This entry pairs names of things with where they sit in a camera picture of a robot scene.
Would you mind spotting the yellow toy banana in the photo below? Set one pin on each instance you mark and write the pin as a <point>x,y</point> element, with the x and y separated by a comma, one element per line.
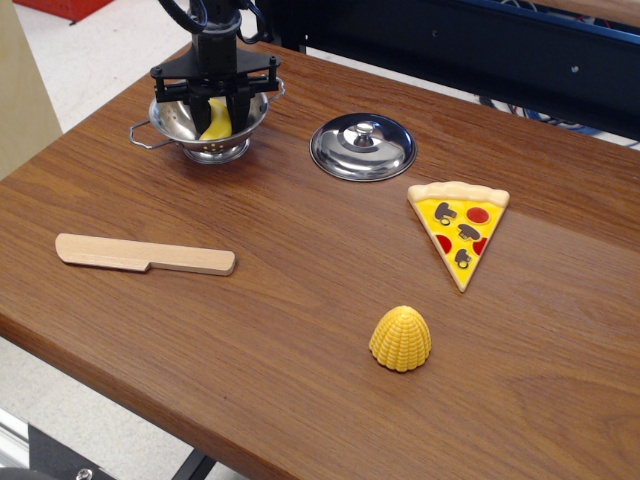
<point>220,126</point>

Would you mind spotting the steel pot lid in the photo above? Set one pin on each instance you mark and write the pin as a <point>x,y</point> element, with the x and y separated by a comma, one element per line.
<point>363,147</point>

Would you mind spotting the black table leg bracket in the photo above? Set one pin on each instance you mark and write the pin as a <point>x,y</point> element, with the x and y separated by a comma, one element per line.
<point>29,453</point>

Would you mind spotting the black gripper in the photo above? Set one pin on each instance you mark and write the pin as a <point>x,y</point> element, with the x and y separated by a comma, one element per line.
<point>216,68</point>

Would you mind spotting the toy pizza slice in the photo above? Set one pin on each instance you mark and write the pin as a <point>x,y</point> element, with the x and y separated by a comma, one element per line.
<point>460,219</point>

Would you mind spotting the beige wooden panel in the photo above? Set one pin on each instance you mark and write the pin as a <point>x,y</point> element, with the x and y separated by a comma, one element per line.
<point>28,121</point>

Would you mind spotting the small steel colander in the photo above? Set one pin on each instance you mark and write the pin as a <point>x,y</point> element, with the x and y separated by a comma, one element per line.
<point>173,120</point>

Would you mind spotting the yellow toy corn piece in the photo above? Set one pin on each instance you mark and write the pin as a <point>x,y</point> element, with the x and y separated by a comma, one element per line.
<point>401,341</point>

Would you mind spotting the dark blue metal frame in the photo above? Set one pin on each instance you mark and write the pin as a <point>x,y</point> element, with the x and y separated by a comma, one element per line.
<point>576,60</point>

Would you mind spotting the wooden toy knife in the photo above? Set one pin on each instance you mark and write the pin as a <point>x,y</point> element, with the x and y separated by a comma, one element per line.
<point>141,256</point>

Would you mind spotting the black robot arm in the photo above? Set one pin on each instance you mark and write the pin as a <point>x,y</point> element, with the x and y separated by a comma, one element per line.
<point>241,20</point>

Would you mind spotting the red box on floor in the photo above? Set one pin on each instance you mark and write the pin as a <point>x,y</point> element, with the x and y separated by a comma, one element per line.
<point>73,10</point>

